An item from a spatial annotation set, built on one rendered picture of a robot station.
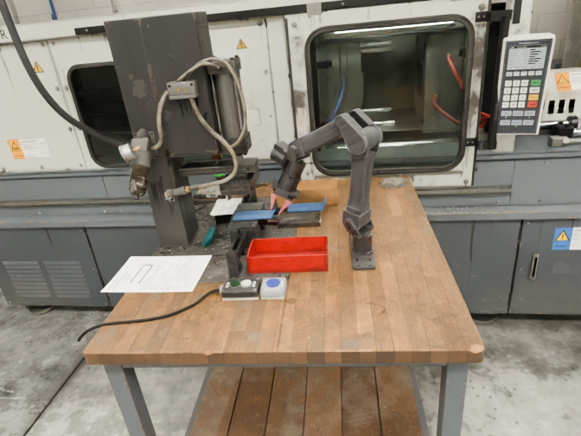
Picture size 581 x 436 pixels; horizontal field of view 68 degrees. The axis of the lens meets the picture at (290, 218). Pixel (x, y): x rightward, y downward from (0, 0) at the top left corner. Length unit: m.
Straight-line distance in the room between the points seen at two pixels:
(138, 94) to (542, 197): 1.77
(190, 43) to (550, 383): 2.06
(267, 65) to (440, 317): 1.33
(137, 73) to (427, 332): 1.10
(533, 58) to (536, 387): 1.41
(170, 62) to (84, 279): 1.79
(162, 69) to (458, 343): 1.10
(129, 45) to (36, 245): 1.75
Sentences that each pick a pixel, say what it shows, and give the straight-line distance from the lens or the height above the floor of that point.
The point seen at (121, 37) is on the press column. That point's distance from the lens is 1.45.
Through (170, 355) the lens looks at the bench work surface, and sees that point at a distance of 1.16.
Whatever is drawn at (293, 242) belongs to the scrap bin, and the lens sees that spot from 1.42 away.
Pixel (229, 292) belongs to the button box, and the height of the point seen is 0.93.
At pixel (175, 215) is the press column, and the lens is 1.56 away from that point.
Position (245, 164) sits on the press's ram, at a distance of 1.45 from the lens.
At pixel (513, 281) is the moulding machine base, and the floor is 0.29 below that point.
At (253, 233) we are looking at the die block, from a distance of 1.48.
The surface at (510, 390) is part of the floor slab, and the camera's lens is 2.32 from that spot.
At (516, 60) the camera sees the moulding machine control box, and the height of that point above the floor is 1.38.
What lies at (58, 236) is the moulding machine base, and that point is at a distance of 2.82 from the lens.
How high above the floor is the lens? 1.63
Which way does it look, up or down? 26 degrees down
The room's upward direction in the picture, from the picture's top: 6 degrees counter-clockwise
